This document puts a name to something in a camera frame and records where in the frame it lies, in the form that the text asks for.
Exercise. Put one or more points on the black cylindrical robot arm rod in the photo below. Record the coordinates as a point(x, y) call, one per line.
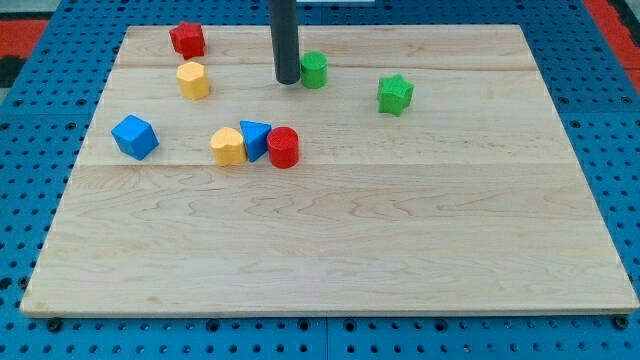
point(285, 41)

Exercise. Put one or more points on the red cylinder block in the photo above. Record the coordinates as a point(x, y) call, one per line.
point(283, 147)

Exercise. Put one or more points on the yellow heart block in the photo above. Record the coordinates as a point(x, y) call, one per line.
point(228, 147)

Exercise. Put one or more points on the light wooden board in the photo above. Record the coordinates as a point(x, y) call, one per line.
point(471, 203)

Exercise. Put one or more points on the blue triangle block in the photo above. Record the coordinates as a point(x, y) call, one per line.
point(255, 136)

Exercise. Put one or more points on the blue cube block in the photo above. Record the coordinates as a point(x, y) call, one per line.
point(135, 137)

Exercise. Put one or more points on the yellow hexagon block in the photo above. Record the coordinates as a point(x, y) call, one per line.
point(193, 81)

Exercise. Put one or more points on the green star block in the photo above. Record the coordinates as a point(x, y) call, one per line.
point(394, 94)

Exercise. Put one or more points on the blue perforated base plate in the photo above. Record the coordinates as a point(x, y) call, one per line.
point(48, 110)

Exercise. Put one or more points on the green cylinder block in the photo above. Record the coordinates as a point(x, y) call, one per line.
point(314, 70)

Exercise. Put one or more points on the red star block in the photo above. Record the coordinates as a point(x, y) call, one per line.
point(188, 40)

